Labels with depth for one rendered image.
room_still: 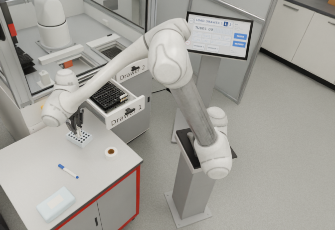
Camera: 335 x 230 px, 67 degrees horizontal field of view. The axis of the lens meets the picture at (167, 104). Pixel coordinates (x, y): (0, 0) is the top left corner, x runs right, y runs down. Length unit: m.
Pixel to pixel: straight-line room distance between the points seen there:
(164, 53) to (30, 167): 1.01
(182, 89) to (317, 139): 2.40
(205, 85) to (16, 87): 1.50
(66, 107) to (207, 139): 0.63
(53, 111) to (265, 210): 1.85
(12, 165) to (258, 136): 2.23
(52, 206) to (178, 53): 0.90
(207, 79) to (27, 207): 1.63
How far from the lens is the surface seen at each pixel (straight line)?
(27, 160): 1.60
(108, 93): 1.72
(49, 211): 1.35
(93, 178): 1.44
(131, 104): 1.56
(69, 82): 1.25
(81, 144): 1.54
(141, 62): 1.95
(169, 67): 0.84
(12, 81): 1.51
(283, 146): 2.91
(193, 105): 1.02
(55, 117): 1.14
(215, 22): 2.10
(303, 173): 2.79
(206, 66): 2.22
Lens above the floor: 1.96
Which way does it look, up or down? 42 degrees down
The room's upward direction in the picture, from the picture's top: 7 degrees clockwise
